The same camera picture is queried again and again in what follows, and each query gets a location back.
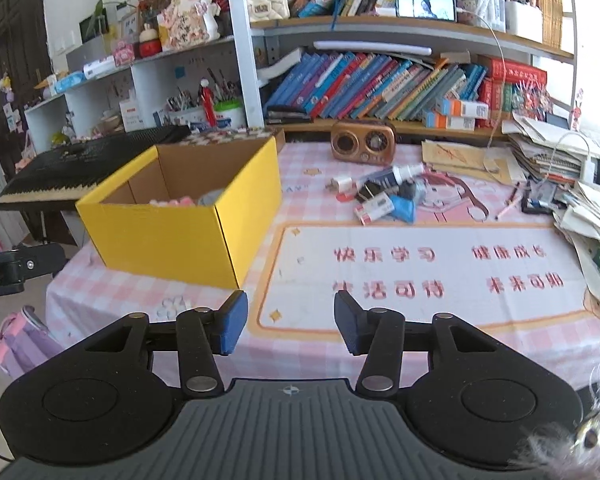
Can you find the orange white box lower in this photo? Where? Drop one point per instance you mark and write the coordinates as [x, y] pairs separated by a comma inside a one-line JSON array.
[[434, 120]]

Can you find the black binder clip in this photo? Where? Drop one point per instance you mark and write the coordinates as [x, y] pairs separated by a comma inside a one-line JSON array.
[[368, 190]]

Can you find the orange white medicine box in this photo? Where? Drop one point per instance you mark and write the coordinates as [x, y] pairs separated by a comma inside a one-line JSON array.
[[463, 109]]

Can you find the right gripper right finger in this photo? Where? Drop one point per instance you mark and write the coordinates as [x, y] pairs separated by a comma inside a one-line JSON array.
[[377, 334]]

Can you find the white bookshelf frame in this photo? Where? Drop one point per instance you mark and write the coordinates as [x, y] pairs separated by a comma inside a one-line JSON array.
[[153, 79]]

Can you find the pink checkered table mat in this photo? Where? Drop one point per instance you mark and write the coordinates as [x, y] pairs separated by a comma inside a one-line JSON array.
[[518, 279]]

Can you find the red dictionary book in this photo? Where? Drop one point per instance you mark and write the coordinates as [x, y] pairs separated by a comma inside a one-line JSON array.
[[512, 72]]

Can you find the yellow tape roll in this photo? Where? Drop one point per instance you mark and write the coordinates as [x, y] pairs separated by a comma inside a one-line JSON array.
[[210, 198]]

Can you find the pink plush toy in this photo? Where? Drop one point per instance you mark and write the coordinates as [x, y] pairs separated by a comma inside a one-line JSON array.
[[185, 201]]

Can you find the red tassel ornament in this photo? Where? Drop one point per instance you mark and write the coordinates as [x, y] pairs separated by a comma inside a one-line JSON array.
[[206, 97]]

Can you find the row of leaning books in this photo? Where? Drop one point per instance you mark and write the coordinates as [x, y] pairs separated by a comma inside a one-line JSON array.
[[361, 85]]

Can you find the white charger plug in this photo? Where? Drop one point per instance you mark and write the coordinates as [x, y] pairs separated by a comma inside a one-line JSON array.
[[340, 184]]

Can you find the brown retro radio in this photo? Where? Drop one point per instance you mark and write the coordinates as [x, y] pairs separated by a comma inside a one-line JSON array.
[[368, 142]]

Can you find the pink floral figurine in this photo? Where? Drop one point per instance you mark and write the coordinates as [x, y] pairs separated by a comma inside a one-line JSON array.
[[187, 23]]

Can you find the black electronic keyboard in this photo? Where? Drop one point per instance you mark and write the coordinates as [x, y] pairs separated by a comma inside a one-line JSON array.
[[55, 180]]

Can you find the white pen holder cup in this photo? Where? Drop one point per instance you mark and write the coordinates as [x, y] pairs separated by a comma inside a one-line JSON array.
[[230, 115]]

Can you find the pink backpack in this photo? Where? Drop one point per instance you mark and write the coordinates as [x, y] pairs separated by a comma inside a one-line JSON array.
[[25, 343]]

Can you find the brown paper envelopes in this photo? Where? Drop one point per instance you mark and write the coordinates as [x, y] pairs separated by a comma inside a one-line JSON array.
[[490, 164]]

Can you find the black tray with items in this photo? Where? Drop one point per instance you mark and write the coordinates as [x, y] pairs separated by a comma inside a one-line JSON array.
[[538, 197]]

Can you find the blue plastic cap object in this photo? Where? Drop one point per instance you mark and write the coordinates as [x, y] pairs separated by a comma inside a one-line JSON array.
[[403, 209]]

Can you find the white red small box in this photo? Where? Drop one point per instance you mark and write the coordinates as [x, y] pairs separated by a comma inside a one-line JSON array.
[[374, 209]]

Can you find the grey small gadget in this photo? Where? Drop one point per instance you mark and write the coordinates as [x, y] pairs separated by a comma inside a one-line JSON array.
[[413, 190]]

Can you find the stack of papers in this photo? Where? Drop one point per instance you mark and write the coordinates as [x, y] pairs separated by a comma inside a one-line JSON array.
[[572, 161]]

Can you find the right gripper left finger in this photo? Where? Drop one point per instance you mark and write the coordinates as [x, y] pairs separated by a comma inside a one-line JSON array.
[[202, 334]]

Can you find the smartphone on shelf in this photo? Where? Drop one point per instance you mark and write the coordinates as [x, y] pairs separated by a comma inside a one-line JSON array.
[[438, 10]]

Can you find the yellow cardboard box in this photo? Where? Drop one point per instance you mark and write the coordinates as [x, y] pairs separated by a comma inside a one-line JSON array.
[[209, 246]]

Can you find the pink pencil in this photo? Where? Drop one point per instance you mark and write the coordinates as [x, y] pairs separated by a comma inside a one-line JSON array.
[[513, 203]]

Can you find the wooden chess board box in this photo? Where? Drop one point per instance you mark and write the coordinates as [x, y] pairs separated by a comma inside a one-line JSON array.
[[244, 134]]

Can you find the white quilted handbag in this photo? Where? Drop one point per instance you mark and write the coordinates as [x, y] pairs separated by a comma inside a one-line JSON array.
[[267, 10]]

